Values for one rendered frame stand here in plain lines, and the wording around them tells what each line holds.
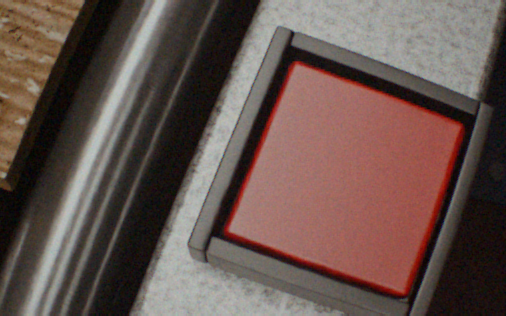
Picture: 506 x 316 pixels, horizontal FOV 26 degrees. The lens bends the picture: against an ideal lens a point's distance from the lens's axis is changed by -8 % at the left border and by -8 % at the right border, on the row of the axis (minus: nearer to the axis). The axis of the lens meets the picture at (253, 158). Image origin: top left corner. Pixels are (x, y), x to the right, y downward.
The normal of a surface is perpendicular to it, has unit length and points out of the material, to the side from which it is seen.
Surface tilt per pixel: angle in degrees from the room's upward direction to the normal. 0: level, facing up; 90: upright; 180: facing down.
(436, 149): 0
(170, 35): 22
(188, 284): 0
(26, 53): 0
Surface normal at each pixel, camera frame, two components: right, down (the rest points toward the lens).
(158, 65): 0.34, -0.16
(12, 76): -0.02, -0.31
